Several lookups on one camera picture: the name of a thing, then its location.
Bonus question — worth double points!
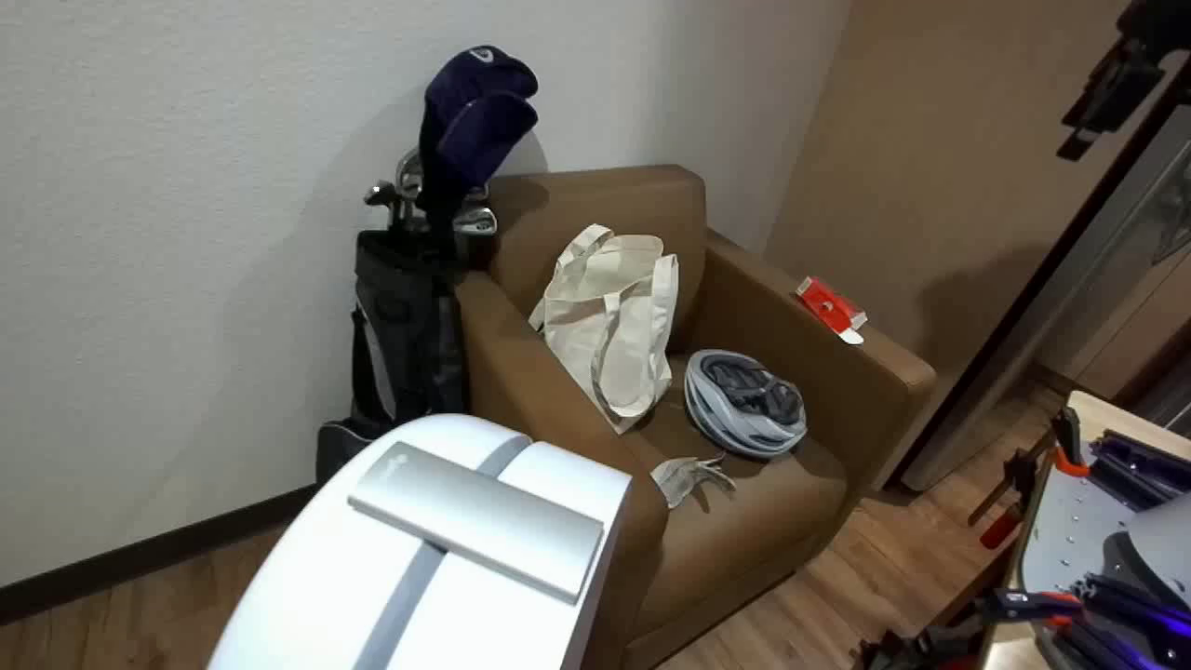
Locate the orange red white box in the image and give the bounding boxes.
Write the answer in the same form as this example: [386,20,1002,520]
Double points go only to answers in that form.
[797,277,868,348]

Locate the white silver robot base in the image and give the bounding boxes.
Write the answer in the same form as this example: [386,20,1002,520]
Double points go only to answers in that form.
[208,413,627,670]

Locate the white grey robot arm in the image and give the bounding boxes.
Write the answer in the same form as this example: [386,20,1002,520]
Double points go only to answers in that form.
[1058,0,1191,159]

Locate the cream canvas tote bag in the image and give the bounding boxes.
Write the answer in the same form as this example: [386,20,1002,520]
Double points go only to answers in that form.
[529,225,680,433]

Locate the brown armchair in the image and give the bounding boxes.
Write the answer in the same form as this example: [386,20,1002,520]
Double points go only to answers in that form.
[456,165,934,670]

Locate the grey white bicycle helmet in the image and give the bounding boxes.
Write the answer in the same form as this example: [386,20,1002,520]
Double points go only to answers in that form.
[685,349,809,461]

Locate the grey fabric gloves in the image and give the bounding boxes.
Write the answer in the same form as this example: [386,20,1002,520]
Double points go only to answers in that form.
[651,457,733,510]

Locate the black golf bag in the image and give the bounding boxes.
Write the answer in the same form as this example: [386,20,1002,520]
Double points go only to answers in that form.
[315,232,470,485]

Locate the navy golf club headcover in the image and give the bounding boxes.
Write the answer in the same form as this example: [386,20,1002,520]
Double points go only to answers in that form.
[421,45,541,209]

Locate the cluttered table with clamps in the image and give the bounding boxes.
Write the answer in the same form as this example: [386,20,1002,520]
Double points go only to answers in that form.
[853,386,1191,670]

